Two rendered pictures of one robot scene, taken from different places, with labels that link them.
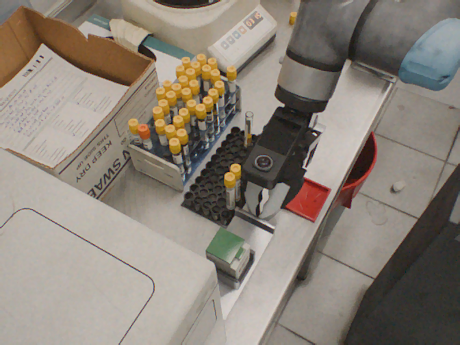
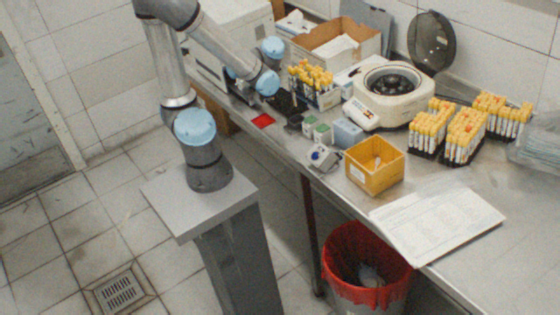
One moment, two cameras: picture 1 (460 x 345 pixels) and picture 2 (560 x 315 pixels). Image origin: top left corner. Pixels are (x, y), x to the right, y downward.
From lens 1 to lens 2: 1.87 m
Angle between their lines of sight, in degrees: 70
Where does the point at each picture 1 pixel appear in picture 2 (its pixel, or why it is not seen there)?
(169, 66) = (343, 80)
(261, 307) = (232, 102)
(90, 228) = (233, 14)
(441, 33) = not seen: hidden behind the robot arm
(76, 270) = (225, 12)
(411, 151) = not seen: outside the picture
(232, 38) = (357, 105)
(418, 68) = not seen: hidden behind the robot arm
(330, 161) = (274, 133)
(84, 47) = (357, 52)
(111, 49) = (344, 53)
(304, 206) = (259, 120)
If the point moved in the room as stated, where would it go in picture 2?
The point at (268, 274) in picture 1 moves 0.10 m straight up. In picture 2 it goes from (241, 107) to (236, 85)
